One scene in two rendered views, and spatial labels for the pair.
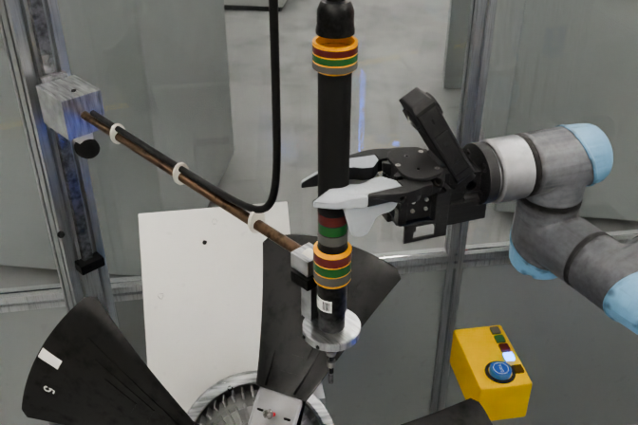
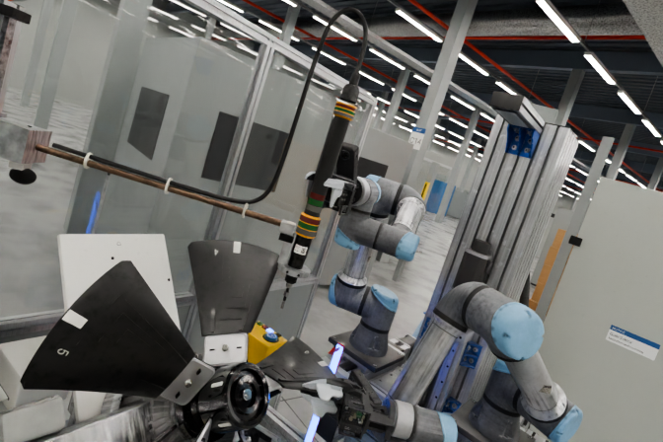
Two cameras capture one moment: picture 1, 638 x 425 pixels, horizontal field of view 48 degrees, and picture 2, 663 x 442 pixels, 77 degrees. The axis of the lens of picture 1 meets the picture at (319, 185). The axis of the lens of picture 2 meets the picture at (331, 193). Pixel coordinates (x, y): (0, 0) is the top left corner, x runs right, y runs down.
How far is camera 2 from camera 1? 0.70 m
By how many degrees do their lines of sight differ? 52
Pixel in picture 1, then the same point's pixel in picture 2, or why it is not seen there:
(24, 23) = not seen: outside the picture
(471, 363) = (255, 336)
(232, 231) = (131, 252)
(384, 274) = (273, 257)
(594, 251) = (387, 228)
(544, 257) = (363, 235)
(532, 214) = (357, 215)
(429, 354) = not seen: hidden behind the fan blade
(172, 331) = not seen: hidden behind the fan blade
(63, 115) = (25, 141)
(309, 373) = (248, 316)
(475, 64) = (230, 177)
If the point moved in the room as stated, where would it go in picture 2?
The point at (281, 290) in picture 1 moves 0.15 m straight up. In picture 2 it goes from (209, 273) to (228, 212)
